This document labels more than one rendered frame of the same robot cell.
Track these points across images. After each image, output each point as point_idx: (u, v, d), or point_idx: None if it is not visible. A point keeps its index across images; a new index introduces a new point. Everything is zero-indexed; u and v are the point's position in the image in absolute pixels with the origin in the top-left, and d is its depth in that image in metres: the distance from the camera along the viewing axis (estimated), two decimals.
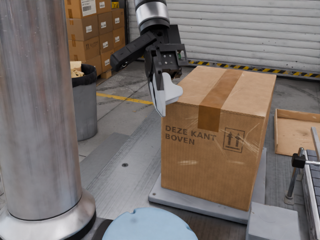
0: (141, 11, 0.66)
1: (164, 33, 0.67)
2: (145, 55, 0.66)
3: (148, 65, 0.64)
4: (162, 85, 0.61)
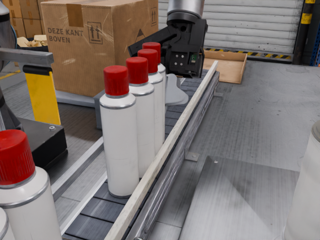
0: (169, 0, 0.61)
1: (188, 28, 0.61)
2: None
3: None
4: None
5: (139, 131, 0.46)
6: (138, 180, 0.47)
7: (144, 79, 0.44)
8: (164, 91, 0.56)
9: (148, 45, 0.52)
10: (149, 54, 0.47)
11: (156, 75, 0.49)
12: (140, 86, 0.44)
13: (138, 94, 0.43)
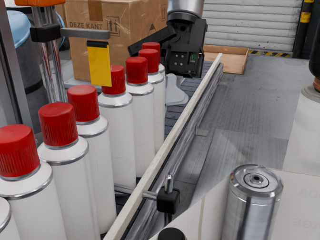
0: (169, 0, 0.61)
1: (188, 28, 0.61)
2: None
3: None
4: None
5: (135, 131, 0.46)
6: (135, 179, 0.48)
7: (142, 79, 0.43)
8: (164, 91, 0.56)
9: (147, 45, 0.52)
10: (151, 54, 0.47)
11: (158, 74, 0.49)
12: (137, 86, 0.44)
13: (135, 94, 0.43)
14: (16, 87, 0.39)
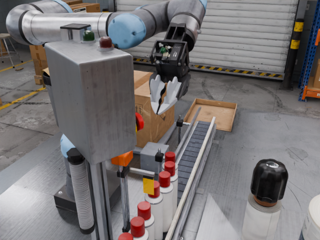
0: None
1: None
2: None
3: None
4: (150, 91, 0.65)
5: (163, 209, 0.85)
6: (162, 234, 0.87)
7: (167, 185, 0.83)
8: None
9: (168, 155, 0.91)
10: (171, 167, 0.86)
11: (175, 175, 0.88)
12: (165, 188, 0.83)
13: (164, 193, 0.83)
14: (106, 195, 0.79)
